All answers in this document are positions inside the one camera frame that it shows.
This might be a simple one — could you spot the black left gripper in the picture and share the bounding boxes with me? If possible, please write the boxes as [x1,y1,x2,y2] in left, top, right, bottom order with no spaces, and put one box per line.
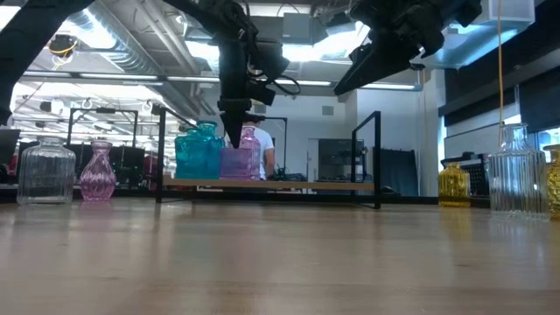
[217,30,277,150]

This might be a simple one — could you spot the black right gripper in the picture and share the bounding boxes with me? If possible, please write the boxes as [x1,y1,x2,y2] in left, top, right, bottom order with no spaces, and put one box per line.
[334,0,459,95]

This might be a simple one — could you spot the pink plastic cups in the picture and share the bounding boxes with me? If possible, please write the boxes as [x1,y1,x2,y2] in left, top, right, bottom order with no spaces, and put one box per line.
[219,146,263,182]

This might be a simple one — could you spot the blue plastic cups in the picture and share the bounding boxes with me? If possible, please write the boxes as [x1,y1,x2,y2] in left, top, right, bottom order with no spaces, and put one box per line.
[173,125,215,180]

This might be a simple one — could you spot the small pink curvy bud vase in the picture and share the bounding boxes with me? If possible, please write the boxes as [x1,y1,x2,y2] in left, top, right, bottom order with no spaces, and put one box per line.
[78,139,118,203]

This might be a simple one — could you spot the clear ribbed narrow-neck vase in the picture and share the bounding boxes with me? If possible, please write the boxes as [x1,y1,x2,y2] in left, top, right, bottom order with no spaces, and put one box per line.
[486,122,551,222]

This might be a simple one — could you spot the clear ribbed round jar vase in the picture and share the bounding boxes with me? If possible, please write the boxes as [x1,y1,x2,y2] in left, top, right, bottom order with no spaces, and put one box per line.
[16,136,78,206]

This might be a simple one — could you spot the yellow embossed glass vase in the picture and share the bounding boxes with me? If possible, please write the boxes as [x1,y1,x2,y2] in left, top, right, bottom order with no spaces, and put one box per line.
[542,143,560,220]

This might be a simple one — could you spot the person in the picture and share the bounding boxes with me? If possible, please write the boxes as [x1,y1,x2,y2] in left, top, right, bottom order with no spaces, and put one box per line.
[242,113,277,181]

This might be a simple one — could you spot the black cabinet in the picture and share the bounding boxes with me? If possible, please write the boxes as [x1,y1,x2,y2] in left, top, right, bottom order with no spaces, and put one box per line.
[318,138,365,181]

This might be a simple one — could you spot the dark partition panel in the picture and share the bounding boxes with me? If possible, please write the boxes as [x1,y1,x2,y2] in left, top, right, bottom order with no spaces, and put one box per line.
[379,147,420,197]

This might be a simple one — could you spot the ceiling tube light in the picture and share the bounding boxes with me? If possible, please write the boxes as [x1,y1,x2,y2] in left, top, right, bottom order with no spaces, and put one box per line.
[11,71,220,88]

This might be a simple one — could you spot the black background screen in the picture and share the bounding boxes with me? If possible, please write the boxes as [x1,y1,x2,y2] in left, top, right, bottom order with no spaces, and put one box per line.
[0,128,22,167]

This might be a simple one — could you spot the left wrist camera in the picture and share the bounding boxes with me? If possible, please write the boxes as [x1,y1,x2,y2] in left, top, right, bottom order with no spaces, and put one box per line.
[255,38,291,82]

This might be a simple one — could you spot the wooden shelf with black frame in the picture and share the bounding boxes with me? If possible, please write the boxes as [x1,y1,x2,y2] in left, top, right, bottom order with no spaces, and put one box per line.
[155,106,382,211]

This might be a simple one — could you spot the black aluminium rig frame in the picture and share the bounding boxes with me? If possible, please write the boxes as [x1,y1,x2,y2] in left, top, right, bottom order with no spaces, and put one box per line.
[0,185,494,210]

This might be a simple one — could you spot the silver ventilation duct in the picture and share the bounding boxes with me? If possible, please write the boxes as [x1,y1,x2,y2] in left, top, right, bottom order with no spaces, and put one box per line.
[45,0,207,119]

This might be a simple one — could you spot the yellow hanging power cable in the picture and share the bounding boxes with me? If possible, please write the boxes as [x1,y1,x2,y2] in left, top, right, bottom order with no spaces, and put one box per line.
[496,0,504,148]

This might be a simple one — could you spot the black background rig frame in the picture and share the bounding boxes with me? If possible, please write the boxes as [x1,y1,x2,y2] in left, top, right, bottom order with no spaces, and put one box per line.
[66,107,140,150]

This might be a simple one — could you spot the ceiling cable reel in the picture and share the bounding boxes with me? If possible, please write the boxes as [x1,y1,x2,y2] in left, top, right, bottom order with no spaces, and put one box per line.
[46,33,80,60]

